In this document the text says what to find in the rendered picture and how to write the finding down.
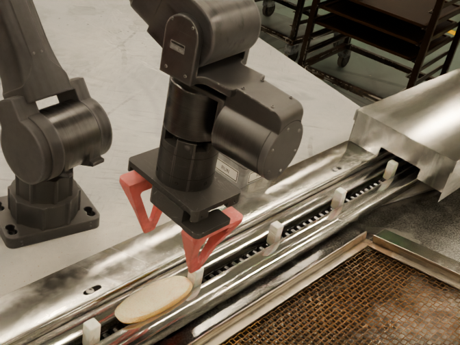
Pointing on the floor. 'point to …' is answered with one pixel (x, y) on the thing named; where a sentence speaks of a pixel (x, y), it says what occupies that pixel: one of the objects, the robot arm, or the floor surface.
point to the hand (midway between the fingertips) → (172, 244)
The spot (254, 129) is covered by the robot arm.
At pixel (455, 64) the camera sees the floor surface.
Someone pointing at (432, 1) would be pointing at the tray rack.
